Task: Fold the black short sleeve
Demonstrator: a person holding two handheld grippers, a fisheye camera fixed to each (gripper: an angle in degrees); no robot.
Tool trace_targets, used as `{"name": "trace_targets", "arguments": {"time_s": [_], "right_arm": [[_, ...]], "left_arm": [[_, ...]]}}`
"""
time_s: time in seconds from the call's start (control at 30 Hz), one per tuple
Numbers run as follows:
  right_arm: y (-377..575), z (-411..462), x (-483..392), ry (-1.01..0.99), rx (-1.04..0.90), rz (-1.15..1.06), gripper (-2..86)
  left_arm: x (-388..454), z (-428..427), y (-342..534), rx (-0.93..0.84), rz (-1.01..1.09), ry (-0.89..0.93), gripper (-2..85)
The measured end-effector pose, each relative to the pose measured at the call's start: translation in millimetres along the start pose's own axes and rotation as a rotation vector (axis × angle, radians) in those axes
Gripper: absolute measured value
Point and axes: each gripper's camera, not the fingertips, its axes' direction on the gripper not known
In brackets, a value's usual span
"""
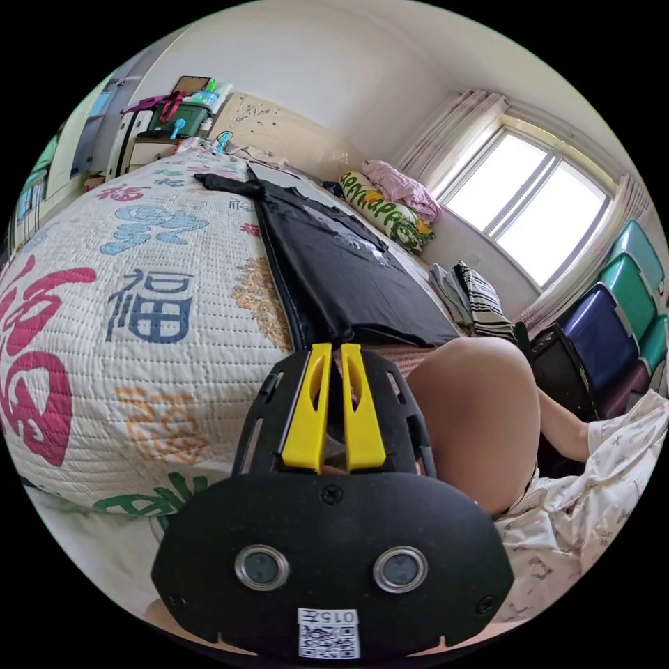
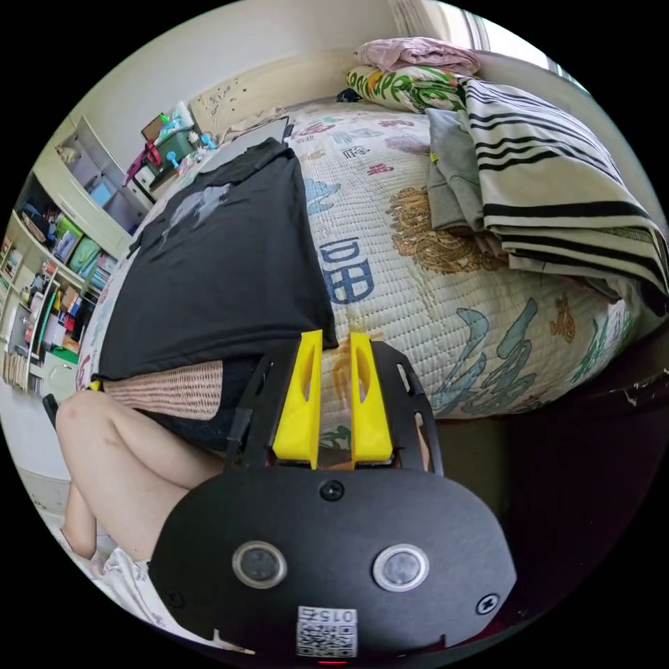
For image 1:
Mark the blue plastic storage box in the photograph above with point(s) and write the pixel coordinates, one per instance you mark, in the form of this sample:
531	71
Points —
601	334

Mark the person's left hand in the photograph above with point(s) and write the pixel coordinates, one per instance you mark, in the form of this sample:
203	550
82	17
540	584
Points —
159	614

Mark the black shirt with a print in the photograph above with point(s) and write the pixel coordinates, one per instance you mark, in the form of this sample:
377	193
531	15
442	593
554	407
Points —
334	272

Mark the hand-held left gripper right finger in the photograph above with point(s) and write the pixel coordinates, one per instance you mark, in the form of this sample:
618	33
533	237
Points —
366	423

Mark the bed with printed quilt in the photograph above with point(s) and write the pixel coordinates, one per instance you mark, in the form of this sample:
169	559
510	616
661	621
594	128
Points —
157	292

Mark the green plastic storage box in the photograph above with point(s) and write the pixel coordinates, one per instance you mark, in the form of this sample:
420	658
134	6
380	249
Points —
627	292

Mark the window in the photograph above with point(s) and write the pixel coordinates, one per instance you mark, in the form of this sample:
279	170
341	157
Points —
522	209

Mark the pale pink curtain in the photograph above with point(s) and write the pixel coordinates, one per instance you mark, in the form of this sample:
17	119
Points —
601	251
449	130

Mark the teal plastic storage box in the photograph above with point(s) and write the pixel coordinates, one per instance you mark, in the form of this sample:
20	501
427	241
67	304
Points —
635	251

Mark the purple plastic storage box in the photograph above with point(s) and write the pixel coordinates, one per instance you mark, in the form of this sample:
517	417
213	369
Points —
627	389

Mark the person's body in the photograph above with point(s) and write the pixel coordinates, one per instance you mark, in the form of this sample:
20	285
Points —
481	407

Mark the pink crumpled cloth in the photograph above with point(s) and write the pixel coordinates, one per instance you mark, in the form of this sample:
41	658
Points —
402	188

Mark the pile of clothes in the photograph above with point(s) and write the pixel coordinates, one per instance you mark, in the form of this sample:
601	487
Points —
475	298

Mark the black box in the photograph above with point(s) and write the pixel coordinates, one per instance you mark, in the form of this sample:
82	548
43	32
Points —
562	371

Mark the shelf with green crate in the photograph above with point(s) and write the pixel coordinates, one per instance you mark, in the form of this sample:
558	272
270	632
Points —
157	125

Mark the rolled blanket with green print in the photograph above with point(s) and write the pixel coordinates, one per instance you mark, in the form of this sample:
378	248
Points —
389	219

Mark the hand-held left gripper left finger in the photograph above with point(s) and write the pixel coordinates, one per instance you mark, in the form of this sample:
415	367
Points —
305	418

